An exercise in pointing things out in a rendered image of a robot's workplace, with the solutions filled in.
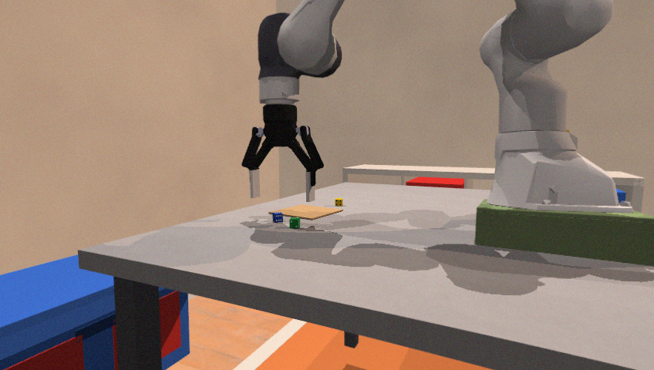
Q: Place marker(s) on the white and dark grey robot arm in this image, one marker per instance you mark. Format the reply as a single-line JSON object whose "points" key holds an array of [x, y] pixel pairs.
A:
{"points": [[537, 165]]}

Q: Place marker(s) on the tan square mat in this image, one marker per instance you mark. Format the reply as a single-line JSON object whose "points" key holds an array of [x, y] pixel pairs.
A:
{"points": [[307, 212]]}

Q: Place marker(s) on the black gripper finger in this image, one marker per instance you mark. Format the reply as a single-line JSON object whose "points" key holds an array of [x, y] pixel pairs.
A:
{"points": [[311, 164], [252, 157]]}

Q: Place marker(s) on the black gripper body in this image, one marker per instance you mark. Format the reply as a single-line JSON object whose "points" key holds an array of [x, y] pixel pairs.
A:
{"points": [[280, 117]]}

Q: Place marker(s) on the blue die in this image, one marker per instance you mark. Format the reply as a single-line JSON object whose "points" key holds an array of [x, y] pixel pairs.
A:
{"points": [[277, 217]]}

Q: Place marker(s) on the green die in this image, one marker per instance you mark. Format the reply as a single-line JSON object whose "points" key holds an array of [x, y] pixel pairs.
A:
{"points": [[294, 222]]}

